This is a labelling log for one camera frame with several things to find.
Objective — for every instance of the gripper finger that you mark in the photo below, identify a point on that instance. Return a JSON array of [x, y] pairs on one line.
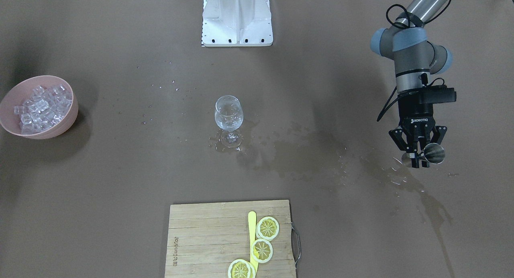
[[410, 157], [433, 151]]

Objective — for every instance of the pink bowl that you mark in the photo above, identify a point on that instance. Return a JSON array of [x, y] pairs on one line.
[[22, 91]]

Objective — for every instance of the steel double jigger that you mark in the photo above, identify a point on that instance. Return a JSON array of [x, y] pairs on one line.
[[432, 153]]

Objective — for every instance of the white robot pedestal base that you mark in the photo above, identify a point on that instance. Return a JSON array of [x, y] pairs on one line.
[[236, 23]]

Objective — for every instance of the middle lemon slice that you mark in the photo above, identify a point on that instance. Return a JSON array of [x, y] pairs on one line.
[[261, 251]]

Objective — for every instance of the yellow plastic knife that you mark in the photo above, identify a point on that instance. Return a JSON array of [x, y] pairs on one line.
[[252, 222]]

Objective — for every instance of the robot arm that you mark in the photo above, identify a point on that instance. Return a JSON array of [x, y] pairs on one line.
[[416, 60]]

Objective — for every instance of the bamboo cutting board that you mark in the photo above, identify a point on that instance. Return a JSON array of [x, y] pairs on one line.
[[204, 238]]

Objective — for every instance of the clear wine glass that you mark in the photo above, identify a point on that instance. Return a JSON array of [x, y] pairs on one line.
[[229, 117]]

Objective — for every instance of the lemon slice at board edge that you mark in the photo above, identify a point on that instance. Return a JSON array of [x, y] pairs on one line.
[[240, 268]]

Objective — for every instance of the lemon slice near handle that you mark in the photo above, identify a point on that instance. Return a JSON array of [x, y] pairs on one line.
[[267, 228]]

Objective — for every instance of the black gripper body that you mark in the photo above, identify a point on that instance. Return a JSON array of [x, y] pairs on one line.
[[416, 114]]

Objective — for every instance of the pile of clear ice cubes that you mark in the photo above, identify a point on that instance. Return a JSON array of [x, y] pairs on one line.
[[44, 109]]

